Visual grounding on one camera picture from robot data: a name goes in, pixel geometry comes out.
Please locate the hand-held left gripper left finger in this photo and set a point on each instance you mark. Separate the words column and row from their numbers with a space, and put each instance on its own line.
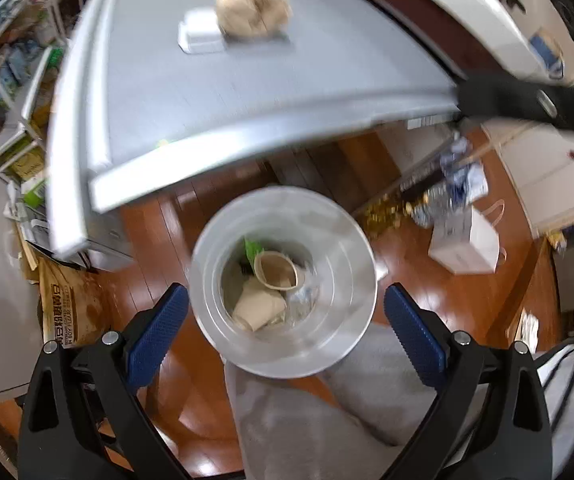
column 159, row 335

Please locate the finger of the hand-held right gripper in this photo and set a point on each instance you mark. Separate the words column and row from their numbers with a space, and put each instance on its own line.
column 507, row 100

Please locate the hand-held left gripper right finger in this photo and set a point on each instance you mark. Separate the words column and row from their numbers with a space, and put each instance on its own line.
column 412, row 335

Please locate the transparent round waste bin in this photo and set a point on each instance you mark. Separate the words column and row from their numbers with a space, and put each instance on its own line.
column 337, row 320

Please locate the green plastic pouch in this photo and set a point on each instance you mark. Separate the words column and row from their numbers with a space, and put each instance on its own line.
column 252, row 251

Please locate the brown paper sack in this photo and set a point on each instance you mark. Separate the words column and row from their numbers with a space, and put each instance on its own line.
column 69, row 305

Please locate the white paper bag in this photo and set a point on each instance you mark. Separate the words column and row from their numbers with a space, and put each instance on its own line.
column 467, row 247

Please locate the grey pants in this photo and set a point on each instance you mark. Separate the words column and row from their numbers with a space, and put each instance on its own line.
column 317, row 430

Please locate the green carton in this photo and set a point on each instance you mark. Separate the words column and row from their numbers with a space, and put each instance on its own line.
column 34, row 192

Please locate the beige crumpled paper wad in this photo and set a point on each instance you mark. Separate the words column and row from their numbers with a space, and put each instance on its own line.
column 254, row 7

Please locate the small white box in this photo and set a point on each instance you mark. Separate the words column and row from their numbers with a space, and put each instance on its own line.
column 199, row 35

